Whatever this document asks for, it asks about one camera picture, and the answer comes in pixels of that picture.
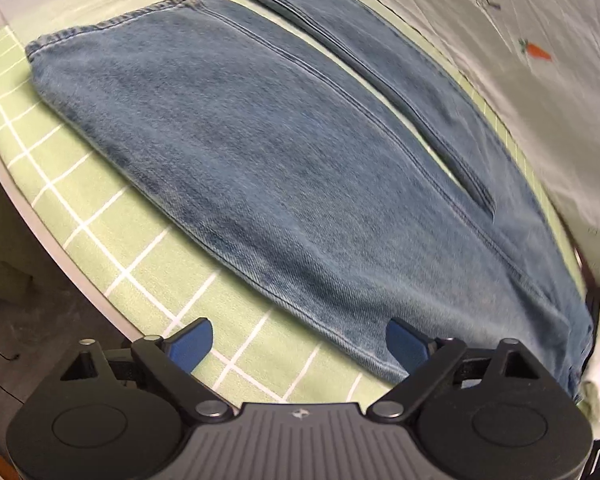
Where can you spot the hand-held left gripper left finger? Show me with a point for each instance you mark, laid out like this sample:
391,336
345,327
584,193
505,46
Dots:
192,345

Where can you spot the blue denim jeans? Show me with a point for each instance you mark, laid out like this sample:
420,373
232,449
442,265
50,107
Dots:
255,170

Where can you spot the stack of folded clothes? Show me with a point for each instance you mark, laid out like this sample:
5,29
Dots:
595,385

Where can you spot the black folded garment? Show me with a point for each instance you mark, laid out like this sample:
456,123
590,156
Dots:
592,302

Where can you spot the grey carrot printed sheet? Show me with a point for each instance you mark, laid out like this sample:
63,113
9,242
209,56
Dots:
530,110

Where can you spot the green checked bed sheet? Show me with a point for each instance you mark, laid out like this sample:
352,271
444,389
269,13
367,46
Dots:
80,200

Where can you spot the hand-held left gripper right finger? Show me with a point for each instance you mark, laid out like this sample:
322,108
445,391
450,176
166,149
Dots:
405,342

